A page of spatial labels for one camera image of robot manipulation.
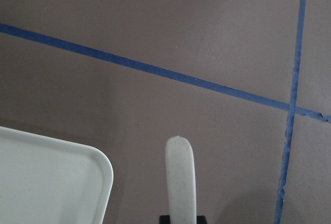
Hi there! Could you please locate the white bear tray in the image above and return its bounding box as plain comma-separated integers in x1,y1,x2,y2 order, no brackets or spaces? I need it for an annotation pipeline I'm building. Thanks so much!
1,127,114,223

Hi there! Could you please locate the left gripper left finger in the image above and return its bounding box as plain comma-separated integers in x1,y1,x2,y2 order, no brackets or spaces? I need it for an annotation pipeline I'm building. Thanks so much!
158,215,171,224

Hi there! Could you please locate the white plastic spoon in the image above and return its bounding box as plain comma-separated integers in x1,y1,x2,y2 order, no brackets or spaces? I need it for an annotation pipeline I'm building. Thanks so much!
165,136,197,223

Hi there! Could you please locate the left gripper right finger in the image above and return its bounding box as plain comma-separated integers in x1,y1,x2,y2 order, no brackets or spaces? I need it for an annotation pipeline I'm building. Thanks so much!
197,215,207,224

